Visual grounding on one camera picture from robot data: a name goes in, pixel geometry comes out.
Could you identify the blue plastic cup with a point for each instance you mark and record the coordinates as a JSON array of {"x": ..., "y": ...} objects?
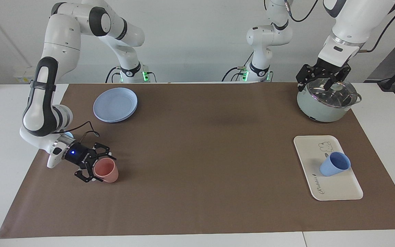
[{"x": 333, "y": 166}]

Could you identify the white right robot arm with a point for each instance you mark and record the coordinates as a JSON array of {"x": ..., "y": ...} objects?
[{"x": 63, "y": 31}]

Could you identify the mint green electric pot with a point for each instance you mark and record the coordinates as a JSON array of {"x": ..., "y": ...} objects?
[{"x": 317, "y": 111}]

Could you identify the pink plastic cup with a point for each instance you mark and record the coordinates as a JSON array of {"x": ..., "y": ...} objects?
[{"x": 106, "y": 169}]

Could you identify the cream tray with rabbit print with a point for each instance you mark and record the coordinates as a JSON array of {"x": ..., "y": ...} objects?
[{"x": 334, "y": 188}]

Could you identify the glass pot lid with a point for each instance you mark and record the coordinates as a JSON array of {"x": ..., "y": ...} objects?
[{"x": 334, "y": 97}]

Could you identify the pale blue plate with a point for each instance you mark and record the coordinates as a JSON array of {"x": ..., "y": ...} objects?
[{"x": 115, "y": 104}]

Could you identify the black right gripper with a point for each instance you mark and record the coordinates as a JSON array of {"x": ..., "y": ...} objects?
[{"x": 79, "y": 155}]

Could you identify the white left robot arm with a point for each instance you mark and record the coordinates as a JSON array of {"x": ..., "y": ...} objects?
[{"x": 269, "y": 37}]

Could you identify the light blue bowl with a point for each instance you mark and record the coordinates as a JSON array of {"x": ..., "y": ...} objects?
[{"x": 68, "y": 134}]

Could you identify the white power strip box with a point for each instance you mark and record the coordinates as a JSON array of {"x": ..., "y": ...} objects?
[{"x": 24, "y": 73}]

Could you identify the brown paper table mat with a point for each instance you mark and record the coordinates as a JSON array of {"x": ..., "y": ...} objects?
[{"x": 211, "y": 154}]

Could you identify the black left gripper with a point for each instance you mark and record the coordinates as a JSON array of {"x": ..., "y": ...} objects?
[{"x": 329, "y": 67}]

